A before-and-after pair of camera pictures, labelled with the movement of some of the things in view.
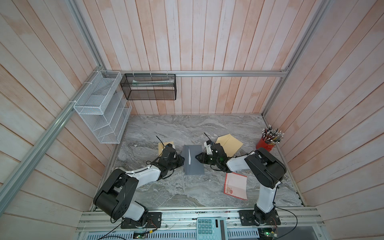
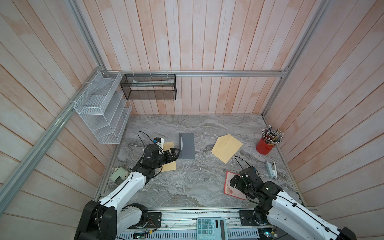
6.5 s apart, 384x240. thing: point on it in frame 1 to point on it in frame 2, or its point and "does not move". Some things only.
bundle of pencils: [271, 136] does not move
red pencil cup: [262, 143] does not move
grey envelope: [192, 165] to [186, 146]
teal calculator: [211, 228] does not move
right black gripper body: [211, 160] to [241, 185]
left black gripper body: [176, 163] to [162, 159]
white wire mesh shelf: [104, 109] does not move
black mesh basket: [149, 86] does not move
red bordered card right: [236, 185] does not move
